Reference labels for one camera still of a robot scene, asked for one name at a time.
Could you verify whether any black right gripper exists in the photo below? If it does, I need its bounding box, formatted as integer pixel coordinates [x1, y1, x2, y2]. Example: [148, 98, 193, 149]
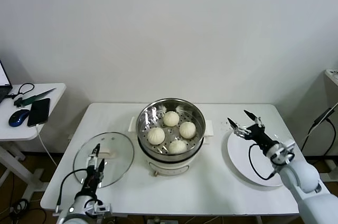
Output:
[227, 109, 278, 153]

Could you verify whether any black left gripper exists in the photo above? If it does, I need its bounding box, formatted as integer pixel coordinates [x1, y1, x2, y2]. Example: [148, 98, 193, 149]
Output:
[81, 143, 106, 195]

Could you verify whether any round glass pot lid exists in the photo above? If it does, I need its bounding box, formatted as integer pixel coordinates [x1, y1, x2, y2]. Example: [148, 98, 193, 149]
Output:
[73, 132, 135, 188]

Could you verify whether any white steamed baozi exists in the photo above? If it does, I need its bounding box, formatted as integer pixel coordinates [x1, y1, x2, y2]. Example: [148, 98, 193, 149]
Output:
[163, 110, 180, 127]
[168, 139, 187, 155]
[179, 122, 197, 139]
[147, 127, 166, 145]

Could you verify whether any perforated steel steamer basket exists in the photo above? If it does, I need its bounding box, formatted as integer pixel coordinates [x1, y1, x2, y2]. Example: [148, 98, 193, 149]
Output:
[128, 98, 214, 157]

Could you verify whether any white round plate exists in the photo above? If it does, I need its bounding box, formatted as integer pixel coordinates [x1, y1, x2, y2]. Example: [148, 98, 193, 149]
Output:
[227, 128, 286, 187]

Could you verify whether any black smartphone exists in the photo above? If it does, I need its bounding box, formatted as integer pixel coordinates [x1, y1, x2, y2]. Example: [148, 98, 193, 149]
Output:
[27, 97, 51, 127]

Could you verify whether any white side table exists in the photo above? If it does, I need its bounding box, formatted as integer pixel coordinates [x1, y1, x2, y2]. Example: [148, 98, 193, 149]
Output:
[0, 83, 67, 206]

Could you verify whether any green flat blade tool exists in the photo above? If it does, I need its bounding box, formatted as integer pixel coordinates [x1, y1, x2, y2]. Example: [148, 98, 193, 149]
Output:
[22, 88, 58, 106]

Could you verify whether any blue computer mouse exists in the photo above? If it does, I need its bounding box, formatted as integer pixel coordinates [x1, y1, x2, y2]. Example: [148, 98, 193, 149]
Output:
[8, 108, 31, 127]

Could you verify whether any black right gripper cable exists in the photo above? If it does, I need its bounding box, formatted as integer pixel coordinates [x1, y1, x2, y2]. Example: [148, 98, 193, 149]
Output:
[249, 143, 278, 180]

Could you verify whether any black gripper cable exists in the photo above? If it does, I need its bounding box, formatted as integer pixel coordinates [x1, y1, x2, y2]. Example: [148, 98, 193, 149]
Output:
[249, 143, 278, 180]
[56, 170, 89, 208]

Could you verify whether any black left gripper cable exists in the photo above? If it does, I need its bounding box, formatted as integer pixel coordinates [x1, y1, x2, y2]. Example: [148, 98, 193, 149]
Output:
[56, 170, 89, 208]

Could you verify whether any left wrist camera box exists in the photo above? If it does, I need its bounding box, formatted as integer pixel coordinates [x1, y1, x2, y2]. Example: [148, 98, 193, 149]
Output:
[92, 202, 113, 216]

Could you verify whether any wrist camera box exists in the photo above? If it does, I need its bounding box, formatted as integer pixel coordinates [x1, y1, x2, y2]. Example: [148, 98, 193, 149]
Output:
[92, 202, 113, 216]
[273, 139, 296, 165]

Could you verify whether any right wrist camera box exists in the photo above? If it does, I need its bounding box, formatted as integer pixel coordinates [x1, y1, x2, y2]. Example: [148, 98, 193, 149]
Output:
[273, 139, 296, 165]

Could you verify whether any white charging cable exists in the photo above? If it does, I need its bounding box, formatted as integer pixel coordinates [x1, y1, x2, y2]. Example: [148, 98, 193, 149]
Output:
[36, 124, 59, 167]

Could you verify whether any black power adapter cable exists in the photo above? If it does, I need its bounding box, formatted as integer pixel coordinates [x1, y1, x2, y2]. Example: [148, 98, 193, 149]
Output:
[301, 101, 338, 168]

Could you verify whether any black floor cable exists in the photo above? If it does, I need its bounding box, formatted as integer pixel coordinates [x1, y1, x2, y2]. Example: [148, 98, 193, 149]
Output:
[0, 197, 48, 224]

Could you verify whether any black looped cord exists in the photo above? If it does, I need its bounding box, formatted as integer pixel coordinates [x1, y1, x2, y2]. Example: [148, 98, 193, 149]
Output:
[7, 82, 36, 101]

